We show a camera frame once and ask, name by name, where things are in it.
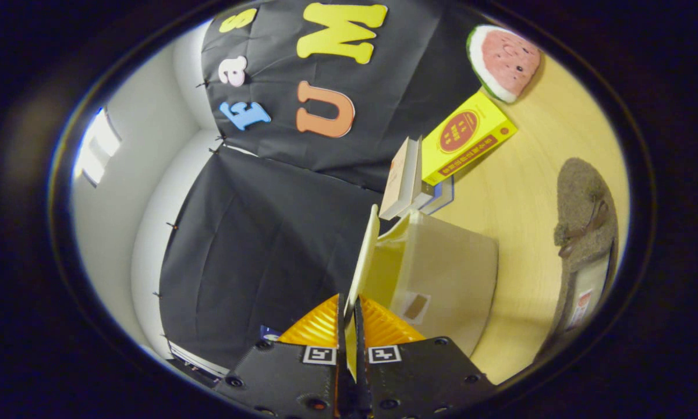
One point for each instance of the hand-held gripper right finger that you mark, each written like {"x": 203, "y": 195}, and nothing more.
{"x": 418, "y": 372}

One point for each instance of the ceiling light panel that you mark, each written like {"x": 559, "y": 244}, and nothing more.
{"x": 95, "y": 148}

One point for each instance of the beige storage box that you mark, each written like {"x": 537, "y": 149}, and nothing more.
{"x": 447, "y": 267}

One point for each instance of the black backdrop cloth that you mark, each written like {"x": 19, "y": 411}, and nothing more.
{"x": 267, "y": 233}

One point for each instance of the brown fuzzy slipper shoe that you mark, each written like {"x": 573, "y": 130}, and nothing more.
{"x": 584, "y": 198}

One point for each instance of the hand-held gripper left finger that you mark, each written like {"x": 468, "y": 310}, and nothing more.
{"x": 290, "y": 378}

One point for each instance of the yellow book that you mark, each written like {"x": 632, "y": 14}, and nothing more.
{"x": 465, "y": 137}

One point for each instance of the beige cover book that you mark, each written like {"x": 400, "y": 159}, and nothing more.
{"x": 401, "y": 180}

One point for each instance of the watermelon slice plush toy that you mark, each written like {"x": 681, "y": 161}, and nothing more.
{"x": 506, "y": 61}

